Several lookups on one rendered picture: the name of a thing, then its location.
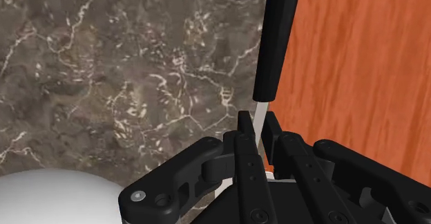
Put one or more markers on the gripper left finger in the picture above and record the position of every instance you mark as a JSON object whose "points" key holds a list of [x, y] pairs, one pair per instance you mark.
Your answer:
{"points": [[247, 169]]}

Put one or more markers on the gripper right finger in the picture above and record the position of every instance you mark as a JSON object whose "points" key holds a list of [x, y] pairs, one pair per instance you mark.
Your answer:
{"points": [[303, 169]]}

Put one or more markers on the orange wooden furniture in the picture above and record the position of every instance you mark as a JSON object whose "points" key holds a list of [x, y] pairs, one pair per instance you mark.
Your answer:
{"points": [[363, 75]]}

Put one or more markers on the white rounded object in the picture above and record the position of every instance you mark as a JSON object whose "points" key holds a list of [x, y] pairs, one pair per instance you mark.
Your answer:
{"points": [[57, 198]]}

